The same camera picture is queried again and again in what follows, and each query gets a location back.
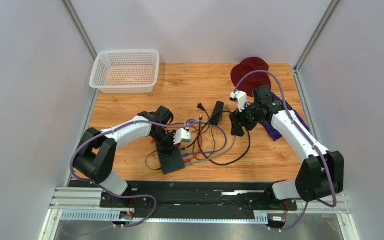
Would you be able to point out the aluminium frame rail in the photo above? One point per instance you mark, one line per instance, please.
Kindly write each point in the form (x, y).
(313, 220)

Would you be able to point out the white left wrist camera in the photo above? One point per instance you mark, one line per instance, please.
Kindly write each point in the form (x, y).
(182, 135)

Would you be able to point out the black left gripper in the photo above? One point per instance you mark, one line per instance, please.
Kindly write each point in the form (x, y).
(165, 149)

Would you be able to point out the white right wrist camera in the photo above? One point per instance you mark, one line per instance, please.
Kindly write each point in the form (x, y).
(240, 98)

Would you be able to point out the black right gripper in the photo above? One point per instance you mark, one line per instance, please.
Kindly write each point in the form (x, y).
(239, 119)

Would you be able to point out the black network switch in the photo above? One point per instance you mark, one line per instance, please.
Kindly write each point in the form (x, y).
(171, 164)

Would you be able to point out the dark red bucket hat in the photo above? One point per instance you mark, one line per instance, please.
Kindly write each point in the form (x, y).
(254, 80)

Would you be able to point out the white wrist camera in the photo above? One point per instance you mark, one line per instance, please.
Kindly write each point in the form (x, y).
(240, 98)
(182, 135)

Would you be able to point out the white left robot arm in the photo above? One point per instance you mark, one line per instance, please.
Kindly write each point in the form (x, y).
(94, 158)

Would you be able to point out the purple cloth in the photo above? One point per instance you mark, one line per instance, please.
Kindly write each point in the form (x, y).
(275, 134)

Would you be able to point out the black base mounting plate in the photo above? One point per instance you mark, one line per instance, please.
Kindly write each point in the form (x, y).
(198, 200)

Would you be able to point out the white plastic basket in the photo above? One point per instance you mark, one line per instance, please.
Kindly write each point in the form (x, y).
(125, 71)

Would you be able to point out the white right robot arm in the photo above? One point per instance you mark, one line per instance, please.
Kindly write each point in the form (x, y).
(322, 171)

